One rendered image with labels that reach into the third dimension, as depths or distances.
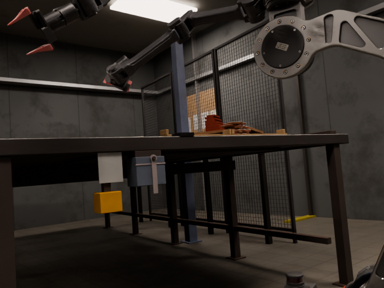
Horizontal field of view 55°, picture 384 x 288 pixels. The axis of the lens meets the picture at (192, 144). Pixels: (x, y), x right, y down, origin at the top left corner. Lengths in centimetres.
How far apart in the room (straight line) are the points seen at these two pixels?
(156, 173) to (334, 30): 85
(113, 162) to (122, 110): 626
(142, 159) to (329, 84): 401
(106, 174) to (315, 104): 417
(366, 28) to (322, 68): 413
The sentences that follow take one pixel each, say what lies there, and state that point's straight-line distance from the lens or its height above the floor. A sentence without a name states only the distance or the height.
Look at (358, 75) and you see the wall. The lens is 508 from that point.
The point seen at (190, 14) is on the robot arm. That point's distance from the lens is 190.
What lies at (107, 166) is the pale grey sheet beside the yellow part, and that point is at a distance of 150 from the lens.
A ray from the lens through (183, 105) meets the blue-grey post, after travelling 406.
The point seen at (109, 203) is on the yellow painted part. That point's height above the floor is 66.
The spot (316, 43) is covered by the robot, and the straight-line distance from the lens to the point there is 124.
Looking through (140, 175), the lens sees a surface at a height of 75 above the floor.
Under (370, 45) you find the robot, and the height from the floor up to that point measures 107.
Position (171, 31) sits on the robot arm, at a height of 143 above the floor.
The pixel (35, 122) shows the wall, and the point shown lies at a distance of 706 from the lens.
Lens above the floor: 76
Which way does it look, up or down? 4 degrees up
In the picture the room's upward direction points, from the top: 4 degrees counter-clockwise
